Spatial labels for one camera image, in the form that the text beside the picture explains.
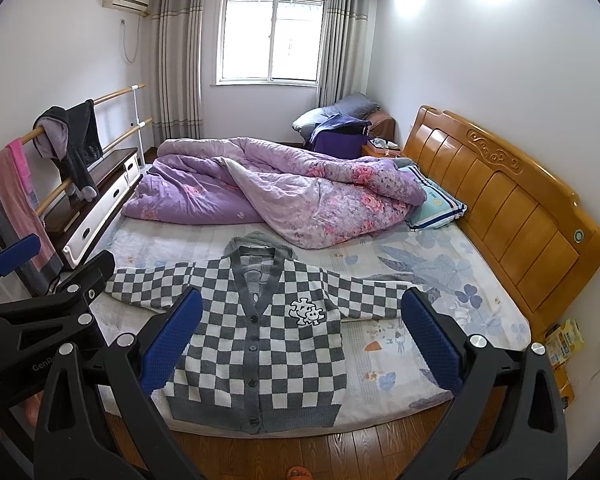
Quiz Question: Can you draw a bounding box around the grey white checkered cardigan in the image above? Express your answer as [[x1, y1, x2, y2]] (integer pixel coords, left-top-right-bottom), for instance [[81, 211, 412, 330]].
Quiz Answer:
[[105, 231, 436, 435]]

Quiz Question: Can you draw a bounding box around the pink towel on rack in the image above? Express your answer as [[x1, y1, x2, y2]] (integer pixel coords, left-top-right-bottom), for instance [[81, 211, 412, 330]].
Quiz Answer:
[[0, 139, 55, 272]]

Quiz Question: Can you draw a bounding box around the white dark-top drawer cabinet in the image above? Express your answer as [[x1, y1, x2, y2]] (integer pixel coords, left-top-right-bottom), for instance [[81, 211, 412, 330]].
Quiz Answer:
[[44, 148, 142, 269]]

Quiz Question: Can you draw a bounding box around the dark jacket on rack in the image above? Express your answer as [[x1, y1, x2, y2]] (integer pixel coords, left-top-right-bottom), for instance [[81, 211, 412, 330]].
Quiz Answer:
[[33, 100, 104, 203]]

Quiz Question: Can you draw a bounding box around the blue striped pillow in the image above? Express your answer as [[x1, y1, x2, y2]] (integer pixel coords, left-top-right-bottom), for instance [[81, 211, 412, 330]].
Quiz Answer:
[[400, 164, 468, 231]]

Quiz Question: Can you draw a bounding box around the purple floral quilt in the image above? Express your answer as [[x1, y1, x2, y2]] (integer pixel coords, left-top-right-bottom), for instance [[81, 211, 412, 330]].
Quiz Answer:
[[122, 138, 426, 249]]

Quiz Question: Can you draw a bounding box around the wooden bedside table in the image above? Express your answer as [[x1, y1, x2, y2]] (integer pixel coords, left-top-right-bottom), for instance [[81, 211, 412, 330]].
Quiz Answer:
[[361, 138, 402, 158]]

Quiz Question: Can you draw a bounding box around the left grey curtain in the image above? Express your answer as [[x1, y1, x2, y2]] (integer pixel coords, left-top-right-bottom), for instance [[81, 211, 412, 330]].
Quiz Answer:
[[148, 0, 204, 145]]

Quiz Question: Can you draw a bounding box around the grey curtain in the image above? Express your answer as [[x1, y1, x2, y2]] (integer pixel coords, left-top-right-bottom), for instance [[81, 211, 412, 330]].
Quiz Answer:
[[148, 0, 204, 145], [317, 0, 370, 106]]

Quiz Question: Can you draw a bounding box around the dark purple blanket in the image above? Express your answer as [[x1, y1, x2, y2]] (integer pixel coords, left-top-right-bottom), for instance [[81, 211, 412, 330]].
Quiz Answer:
[[306, 114, 370, 159]]

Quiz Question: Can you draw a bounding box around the grey blue pillow pile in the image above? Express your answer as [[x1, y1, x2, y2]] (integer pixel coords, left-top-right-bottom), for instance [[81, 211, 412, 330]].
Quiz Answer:
[[291, 92, 380, 141]]

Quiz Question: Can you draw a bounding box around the right grey curtain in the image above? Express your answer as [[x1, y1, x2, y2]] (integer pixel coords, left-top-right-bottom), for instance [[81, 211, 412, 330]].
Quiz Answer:
[[317, 0, 370, 106]]

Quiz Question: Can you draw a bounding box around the yellow package by wall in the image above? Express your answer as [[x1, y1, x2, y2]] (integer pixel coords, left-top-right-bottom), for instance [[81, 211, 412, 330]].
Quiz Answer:
[[544, 318, 584, 368]]

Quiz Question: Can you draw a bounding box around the wooden rail clothes rack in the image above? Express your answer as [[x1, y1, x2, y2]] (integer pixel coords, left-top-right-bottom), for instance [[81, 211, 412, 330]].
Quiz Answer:
[[19, 83, 155, 219]]

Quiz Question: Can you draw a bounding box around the window with white frame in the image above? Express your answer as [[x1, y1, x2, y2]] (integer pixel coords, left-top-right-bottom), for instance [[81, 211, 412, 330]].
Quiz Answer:
[[216, 0, 326, 86]]

